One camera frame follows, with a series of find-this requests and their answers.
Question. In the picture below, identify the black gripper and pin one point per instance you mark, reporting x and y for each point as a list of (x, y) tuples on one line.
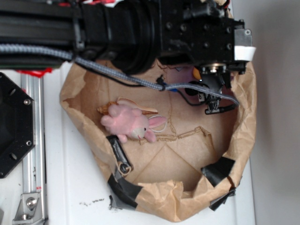
[(203, 33)]

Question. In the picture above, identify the brown paper bag bin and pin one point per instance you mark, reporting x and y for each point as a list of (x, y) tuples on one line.
[(196, 160)]

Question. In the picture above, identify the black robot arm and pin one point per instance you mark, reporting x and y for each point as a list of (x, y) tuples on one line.
[(132, 34)]

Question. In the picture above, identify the pink plush bunny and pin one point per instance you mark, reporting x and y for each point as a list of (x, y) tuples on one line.
[(126, 122)]

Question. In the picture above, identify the white tray board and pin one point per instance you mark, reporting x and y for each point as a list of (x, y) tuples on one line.
[(77, 192)]

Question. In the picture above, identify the spiral conch seashell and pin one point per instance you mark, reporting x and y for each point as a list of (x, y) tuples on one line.
[(125, 101)]

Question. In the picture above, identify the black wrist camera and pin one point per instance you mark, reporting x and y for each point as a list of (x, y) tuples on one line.
[(213, 82)]

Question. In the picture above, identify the yellow rubber duck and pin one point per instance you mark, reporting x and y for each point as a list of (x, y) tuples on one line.
[(196, 74)]

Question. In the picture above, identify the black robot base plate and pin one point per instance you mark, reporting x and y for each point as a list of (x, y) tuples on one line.
[(16, 125)]

